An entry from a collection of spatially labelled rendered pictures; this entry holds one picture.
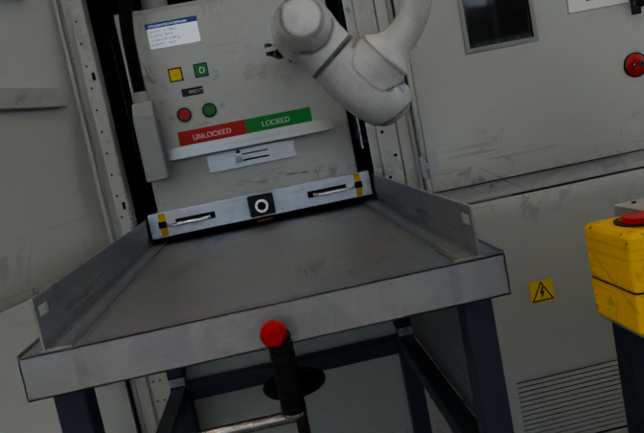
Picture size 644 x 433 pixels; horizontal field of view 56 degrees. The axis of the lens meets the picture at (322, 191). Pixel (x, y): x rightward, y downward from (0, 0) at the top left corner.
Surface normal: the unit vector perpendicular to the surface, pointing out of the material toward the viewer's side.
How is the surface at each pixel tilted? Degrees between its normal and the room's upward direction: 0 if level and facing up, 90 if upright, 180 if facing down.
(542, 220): 90
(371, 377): 90
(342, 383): 90
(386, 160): 90
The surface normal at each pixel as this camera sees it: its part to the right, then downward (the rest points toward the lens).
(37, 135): 0.93, -0.15
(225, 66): 0.10, 0.09
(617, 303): -0.97, 0.22
